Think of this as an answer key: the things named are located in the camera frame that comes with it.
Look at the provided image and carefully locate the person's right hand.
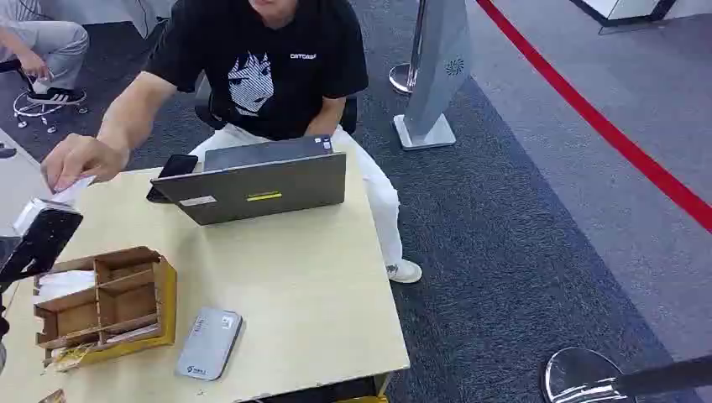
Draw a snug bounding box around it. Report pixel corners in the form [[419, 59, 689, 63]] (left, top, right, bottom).
[[40, 133, 131, 194]]

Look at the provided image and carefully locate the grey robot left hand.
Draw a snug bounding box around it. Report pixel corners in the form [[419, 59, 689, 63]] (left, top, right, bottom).
[[11, 197, 85, 270]]

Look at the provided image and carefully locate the white card stack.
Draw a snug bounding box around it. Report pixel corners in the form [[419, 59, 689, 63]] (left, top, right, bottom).
[[34, 270, 97, 305]]

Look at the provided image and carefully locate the chrome stool base with castors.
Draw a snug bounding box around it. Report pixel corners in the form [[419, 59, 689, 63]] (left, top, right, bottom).
[[12, 88, 90, 135]]

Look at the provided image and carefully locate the black smartphone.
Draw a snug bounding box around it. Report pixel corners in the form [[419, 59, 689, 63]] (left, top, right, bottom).
[[146, 154, 200, 205]]

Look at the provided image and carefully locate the wooden card box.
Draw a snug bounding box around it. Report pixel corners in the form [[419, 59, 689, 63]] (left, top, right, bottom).
[[32, 246, 179, 369]]

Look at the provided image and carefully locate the seated person in background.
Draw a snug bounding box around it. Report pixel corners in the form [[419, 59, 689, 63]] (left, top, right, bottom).
[[0, 0, 91, 107]]

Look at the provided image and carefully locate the flat card in box slot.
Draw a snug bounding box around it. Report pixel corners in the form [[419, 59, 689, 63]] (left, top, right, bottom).
[[104, 323, 164, 345]]

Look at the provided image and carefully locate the grey laptop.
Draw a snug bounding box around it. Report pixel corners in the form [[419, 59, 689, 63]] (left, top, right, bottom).
[[149, 134, 348, 227]]

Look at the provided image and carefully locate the flat grey card reader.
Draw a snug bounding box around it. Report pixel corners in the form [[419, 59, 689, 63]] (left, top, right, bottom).
[[175, 306, 244, 383]]

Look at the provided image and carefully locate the seated person at desk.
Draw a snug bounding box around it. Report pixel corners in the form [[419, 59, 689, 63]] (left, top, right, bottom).
[[40, 0, 424, 285]]

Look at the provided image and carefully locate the pale wooden desk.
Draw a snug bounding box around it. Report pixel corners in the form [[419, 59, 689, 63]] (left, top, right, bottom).
[[0, 161, 411, 403]]

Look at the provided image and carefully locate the grey standing kiosk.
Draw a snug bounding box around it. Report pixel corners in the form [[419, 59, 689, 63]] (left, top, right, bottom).
[[392, 0, 474, 152]]

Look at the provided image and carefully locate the red barrier belt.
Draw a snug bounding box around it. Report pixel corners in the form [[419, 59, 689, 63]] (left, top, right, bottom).
[[474, 0, 712, 235]]

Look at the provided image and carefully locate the chrome stanchion base disc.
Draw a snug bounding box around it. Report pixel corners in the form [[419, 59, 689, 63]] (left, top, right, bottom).
[[540, 347, 639, 403]]

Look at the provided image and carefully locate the white platform with black edge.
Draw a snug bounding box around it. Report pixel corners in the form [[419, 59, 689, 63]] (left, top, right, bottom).
[[567, 0, 681, 29]]

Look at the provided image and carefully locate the chrome stanchion post with base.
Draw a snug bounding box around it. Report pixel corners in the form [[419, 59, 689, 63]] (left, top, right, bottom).
[[387, 0, 430, 95]]

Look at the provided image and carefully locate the black stanchion post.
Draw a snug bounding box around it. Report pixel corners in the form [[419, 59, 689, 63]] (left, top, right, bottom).
[[614, 355, 712, 398]]

